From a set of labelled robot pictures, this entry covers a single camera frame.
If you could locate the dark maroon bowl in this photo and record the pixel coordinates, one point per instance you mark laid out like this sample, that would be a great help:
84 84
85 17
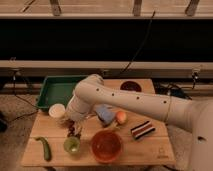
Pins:
131 86

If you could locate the dark purple grape bunch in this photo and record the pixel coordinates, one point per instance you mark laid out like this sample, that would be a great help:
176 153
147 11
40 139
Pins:
74 129

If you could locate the red orange bowl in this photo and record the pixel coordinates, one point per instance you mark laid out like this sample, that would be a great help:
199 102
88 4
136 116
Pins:
106 146

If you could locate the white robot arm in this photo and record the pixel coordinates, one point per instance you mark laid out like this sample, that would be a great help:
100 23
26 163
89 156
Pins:
194 116

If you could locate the orange peach fruit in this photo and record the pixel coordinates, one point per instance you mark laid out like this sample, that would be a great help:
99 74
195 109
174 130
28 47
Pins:
121 117

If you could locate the small green cup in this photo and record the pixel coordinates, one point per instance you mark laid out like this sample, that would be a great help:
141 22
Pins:
71 145

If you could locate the white cylindrical cup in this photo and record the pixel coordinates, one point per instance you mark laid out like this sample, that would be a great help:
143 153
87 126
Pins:
57 111

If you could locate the blue sponge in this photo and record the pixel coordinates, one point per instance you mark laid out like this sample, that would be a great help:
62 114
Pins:
105 115

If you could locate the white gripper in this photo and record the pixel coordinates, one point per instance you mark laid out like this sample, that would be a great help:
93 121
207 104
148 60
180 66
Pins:
64 123

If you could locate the striped red white block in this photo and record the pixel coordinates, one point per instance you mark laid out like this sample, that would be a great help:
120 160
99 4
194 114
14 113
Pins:
142 130

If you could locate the green pepper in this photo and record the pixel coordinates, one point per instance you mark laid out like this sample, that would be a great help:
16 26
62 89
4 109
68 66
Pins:
46 148

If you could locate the green plastic tray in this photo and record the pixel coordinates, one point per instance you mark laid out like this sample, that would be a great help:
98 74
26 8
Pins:
57 89

